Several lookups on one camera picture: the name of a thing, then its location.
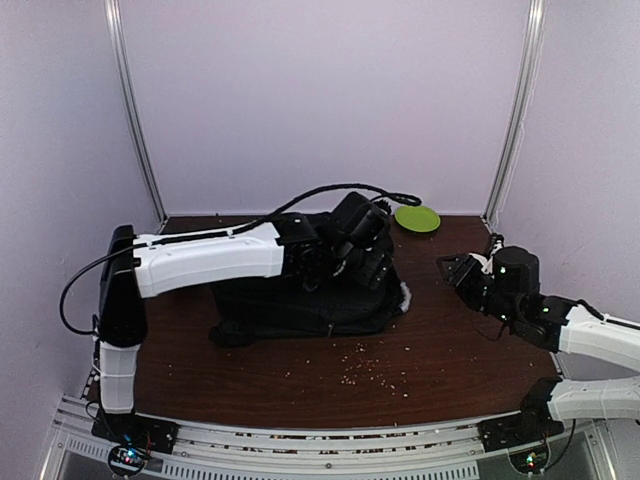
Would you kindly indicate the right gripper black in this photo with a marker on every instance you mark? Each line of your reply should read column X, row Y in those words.
column 460, row 277

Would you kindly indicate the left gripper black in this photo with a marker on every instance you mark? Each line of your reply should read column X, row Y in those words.
column 373, row 274

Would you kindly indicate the black backpack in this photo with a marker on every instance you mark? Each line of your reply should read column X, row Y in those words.
column 313, row 298

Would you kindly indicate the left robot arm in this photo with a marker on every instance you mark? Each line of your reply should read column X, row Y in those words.
column 145, row 266

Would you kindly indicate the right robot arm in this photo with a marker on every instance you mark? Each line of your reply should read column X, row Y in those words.
column 503, row 283

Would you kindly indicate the green plate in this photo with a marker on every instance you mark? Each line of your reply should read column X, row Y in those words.
column 417, row 219

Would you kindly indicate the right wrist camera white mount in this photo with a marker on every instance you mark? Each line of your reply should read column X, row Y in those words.
column 494, row 244

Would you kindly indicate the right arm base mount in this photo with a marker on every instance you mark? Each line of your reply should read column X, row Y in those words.
column 524, row 437

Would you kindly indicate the front aluminium rail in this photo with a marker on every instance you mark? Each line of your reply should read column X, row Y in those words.
column 444, row 450

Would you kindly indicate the right aluminium frame post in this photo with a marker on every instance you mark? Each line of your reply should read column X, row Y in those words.
column 515, row 128

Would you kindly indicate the aluminium frame post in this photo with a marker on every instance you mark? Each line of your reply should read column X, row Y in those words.
column 118, row 42
column 515, row 128

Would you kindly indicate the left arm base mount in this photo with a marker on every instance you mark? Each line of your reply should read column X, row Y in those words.
column 132, row 449

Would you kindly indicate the left aluminium frame post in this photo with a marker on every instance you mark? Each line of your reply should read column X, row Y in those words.
column 118, row 42

